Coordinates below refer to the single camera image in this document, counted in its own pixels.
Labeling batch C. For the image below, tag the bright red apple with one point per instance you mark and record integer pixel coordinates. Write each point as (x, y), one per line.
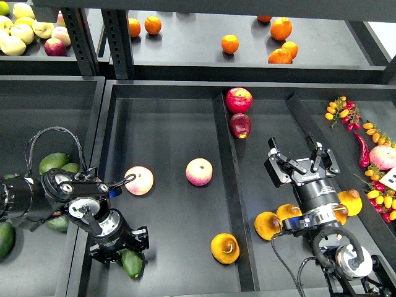
(238, 100)

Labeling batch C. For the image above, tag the cherry tomato bunch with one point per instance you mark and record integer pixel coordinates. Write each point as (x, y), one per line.
(344, 111)
(381, 197)

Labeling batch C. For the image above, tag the orange on shelf top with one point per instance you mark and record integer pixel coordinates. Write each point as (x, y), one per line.
(264, 18)

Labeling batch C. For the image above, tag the pink apple far right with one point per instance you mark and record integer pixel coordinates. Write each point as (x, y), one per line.
(383, 157)

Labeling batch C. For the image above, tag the pink apple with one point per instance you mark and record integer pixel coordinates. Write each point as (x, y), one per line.
(143, 181)
(199, 172)
(383, 157)

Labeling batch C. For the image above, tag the dark red apple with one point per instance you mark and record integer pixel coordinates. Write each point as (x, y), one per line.
(240, 125)

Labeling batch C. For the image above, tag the yellow pear under gripper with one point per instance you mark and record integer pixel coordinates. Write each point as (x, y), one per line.
(341, 213)

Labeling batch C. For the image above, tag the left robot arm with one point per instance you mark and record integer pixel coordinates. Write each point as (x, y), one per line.
(81, 197)

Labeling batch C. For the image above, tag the black tray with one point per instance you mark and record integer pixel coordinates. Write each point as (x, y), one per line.
(164, 126)
(64, 109)

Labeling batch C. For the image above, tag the large orange on shelf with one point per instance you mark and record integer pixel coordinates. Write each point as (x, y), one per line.
(281, 28)

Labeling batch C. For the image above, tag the pink apple centre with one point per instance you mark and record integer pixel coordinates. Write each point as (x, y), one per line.
(199, 172)

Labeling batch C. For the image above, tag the orange on shelf centre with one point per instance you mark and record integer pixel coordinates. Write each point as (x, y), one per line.
(230, 44)

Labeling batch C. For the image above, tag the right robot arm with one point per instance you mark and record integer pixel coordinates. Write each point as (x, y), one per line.
(348, 268)

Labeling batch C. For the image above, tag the red chili pepper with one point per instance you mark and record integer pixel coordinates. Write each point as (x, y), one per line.
(364, 160)

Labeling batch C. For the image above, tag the orange on shelf left edge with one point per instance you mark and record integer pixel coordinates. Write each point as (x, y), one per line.
(134, 27)

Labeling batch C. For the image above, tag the white label card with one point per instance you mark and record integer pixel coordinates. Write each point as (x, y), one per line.
(389, 179)

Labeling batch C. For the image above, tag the orange on shelf right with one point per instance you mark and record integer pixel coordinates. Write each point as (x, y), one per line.
(292, 47)

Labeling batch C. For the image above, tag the orange on shelf front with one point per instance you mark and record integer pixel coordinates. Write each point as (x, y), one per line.
(280, 56)

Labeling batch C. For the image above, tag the orange tomato bunch middle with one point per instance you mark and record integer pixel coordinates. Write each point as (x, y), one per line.
(377, 136)

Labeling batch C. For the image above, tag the red apple on shelf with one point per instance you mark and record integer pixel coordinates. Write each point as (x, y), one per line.
(55, 47)

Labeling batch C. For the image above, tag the green avocado bottom left edge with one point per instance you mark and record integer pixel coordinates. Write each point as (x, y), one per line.
(7, 238)

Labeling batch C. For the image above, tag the pink apple left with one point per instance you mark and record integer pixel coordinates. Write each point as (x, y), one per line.
(143, 181)

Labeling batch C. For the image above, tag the cherry tomato bunch bottom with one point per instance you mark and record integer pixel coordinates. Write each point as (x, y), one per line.
(381, 197)

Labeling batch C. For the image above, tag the black shelf upright left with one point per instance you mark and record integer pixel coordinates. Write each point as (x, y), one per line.
(81, 40)

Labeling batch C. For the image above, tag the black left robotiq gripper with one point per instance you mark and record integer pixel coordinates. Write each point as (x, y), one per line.
(116, 235)

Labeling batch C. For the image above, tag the green avocado top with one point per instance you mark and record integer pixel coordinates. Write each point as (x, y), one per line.
(53, 160)

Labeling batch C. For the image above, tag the black middle tray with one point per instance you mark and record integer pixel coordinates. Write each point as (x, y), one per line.
(164, 126)

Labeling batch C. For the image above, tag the cherry tomato bunch top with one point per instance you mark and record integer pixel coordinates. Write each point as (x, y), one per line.
(344, 111)

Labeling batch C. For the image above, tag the dark green avocado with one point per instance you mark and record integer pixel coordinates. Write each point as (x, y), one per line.
(132, 263)

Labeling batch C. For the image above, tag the pale peach on shelf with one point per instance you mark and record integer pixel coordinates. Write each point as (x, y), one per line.
(62, 34)

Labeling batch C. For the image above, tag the black left tray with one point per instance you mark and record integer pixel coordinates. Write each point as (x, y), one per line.
(64, 109)

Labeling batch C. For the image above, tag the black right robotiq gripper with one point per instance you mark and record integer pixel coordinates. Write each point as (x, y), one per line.
(309, 177)

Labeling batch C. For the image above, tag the black shelf upright post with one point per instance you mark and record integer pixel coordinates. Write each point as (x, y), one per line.
(117, 32)

